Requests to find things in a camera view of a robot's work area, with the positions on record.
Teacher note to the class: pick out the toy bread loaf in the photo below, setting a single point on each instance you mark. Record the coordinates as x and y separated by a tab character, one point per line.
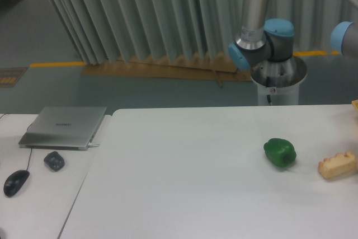
337	165

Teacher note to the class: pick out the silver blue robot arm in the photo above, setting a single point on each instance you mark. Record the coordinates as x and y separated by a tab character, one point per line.
270	31

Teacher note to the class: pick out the wicker basket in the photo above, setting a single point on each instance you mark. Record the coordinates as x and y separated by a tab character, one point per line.
354	103

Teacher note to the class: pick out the pale green curtain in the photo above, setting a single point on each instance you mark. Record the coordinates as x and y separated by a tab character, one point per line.
111	29

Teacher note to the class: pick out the white usb plug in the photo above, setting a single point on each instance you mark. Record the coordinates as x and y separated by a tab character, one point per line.
91	145

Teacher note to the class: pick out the green bell pepper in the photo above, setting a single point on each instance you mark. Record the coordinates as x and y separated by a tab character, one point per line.
280	152

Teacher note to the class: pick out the silver closed laptop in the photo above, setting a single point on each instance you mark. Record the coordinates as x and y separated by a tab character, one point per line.
64	128

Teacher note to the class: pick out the black small controller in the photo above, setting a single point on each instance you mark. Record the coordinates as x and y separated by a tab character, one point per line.
54	161

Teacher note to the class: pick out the black computer mouse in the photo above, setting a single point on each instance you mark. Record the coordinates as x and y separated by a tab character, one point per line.
14	182

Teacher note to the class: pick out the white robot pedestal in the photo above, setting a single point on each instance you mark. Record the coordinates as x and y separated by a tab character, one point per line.
277	90

